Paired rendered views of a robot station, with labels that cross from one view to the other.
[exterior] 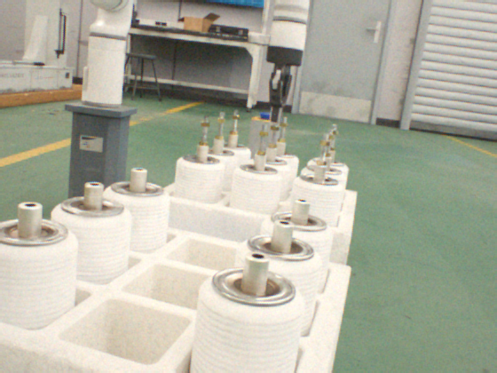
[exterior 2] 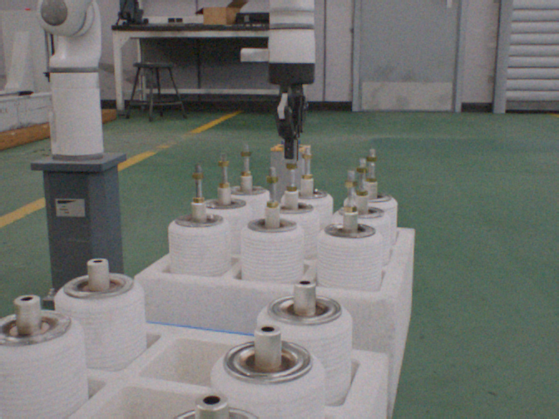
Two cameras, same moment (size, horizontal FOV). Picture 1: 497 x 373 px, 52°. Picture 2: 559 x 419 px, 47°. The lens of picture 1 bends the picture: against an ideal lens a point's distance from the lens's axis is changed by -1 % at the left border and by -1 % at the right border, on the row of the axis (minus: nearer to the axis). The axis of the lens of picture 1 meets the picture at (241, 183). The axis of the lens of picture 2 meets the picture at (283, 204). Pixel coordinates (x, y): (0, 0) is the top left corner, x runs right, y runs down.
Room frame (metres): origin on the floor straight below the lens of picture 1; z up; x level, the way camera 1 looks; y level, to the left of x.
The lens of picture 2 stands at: (0.05, -0.09, 0.50)
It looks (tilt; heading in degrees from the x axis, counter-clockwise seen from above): 13 degrees down; 2
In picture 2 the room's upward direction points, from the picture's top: straight up
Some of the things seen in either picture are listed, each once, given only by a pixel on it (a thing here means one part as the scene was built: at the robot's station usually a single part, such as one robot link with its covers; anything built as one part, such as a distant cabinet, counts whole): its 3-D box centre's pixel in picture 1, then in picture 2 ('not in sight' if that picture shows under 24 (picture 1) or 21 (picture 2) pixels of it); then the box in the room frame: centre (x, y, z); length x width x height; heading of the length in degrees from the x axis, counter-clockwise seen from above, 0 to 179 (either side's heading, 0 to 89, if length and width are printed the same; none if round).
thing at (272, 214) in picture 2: (259, 162); (272, 217); (0.99, -0.03, 0.26); 0.02 x 0.02 x 0.03
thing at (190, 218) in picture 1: (260, 232); (291, 298); (1.10, -0.05, 0.09); 0.39 x 0.39 x 0.18; 78
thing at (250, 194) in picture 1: (252, 214); (272, 283); (0.99, -0.03, 0.16); 0.10 x 0.10 x 0.18
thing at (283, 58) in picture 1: (282, 67); (291, 88); (1.10, -0.05, 0.45); 0.08 x 0.08 x 0.09
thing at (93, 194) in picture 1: (93, 197); (28, 315); (0.60, 0.18, 0.26); 0.02 x 0.02 x 0.03
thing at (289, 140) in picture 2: (275, 110); (288, 144); (1.08, -0.05, 0.36); 0.03 x 0.01 x 0.05; 166
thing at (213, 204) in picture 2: (217, 152); (225, 204); (1.13, 0.06, 0.25); 0.08 x 0.08 x 0.01
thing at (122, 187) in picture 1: (138, 189); (99, 286); (0.72, 0.15, 0.25); 0.08 x 0.08 x 0.01
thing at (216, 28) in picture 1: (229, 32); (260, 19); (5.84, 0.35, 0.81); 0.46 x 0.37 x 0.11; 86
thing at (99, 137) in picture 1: (98, 162); (85, 228); (1.34, 0.38, 0.15); 0.15 x 0.15 x 0.30; 86
